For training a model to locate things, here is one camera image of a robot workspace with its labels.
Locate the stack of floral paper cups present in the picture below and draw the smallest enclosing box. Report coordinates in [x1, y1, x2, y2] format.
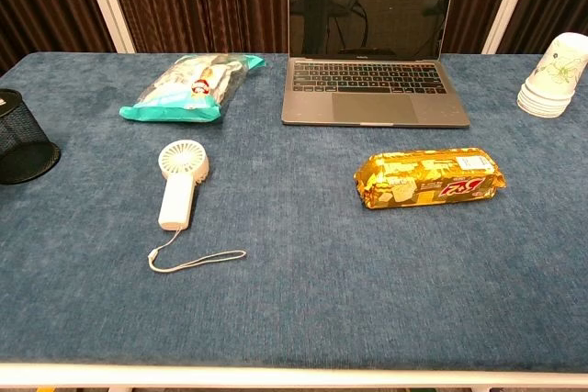
[516, 31, 588, 118]

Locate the white handheld fan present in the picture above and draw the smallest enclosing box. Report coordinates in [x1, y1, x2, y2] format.
[157, 141, 211, 231]

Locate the grey laptop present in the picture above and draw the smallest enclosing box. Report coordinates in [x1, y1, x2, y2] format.
[281, 0, 472, 129]

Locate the white table edge rail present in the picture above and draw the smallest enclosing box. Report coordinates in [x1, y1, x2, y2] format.
[0, 361, 588, 390]

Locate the gold biscuit packet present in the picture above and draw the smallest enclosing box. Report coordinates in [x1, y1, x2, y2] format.
[353, 147, 508, 211]

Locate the blue table cloth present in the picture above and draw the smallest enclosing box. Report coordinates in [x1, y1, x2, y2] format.
[0, 51, 588, 375]

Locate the black mesh pen holder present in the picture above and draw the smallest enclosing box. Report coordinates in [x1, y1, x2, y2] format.
[0, 88, 62, 185]

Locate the teal snack bag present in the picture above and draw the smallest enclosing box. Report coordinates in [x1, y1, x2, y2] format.
[119, 53, 267, 124]

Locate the white cord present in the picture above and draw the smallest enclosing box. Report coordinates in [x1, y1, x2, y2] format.
[147, 228, 248, 274]

